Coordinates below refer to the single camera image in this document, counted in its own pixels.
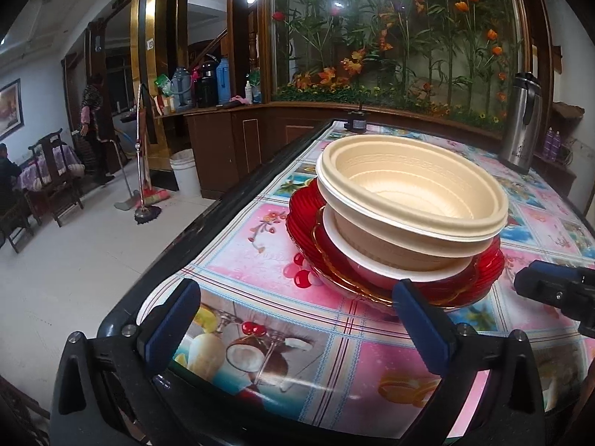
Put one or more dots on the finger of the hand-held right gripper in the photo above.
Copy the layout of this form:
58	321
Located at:
544	283

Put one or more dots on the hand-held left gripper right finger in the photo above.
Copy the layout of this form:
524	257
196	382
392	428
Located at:
418	325

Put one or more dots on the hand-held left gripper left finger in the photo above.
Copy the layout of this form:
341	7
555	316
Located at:
172	320

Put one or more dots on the white foam bowl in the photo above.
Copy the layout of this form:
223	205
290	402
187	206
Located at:
372	272

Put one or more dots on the large cream bowl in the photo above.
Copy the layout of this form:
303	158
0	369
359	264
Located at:
418	248

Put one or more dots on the red gold-rimmed plate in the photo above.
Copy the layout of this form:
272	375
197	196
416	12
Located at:
332	260

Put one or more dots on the large red glass plate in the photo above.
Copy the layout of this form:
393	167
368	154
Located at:
302	213

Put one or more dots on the medium cream bowl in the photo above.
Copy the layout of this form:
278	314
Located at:
372	162

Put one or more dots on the small wooden cabinet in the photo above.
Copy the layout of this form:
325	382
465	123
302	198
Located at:
555	176

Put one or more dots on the metal pole mop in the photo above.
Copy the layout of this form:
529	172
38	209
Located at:
146	213

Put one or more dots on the red and green broom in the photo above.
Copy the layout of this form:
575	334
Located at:
155	199

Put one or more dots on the white bucket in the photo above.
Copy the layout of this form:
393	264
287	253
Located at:
185	174

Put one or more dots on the stainless steel thermos jug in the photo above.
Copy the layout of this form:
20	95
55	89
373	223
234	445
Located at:
520	134

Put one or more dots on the brown flat object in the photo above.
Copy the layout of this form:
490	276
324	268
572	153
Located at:
568	110

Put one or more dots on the dark wooden chair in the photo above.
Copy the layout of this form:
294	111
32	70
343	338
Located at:
14	223
58	181

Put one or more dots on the table with purple cloth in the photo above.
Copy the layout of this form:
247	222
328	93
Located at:
69	158

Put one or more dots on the small black jar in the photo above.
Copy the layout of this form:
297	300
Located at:
355	121

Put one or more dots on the pink cloth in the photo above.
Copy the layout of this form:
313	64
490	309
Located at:
237	101

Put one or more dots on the large clear water bottle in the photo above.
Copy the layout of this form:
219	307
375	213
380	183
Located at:
182	88

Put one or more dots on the black thermos flask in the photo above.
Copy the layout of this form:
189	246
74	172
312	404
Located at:
208	83

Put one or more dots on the small white bottle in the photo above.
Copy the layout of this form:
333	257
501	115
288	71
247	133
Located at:
249	93

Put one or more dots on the blue thermos flask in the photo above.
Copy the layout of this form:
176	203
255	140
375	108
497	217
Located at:
223	81

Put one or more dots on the green bottle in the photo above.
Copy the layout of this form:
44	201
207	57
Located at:
255	86

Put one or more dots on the gold and black pillar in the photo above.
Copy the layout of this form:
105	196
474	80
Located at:
158	55

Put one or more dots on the artificial flower display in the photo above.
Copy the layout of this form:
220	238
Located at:
395	55

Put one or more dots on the framed wall picture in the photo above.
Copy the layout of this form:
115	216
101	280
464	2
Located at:
10	111

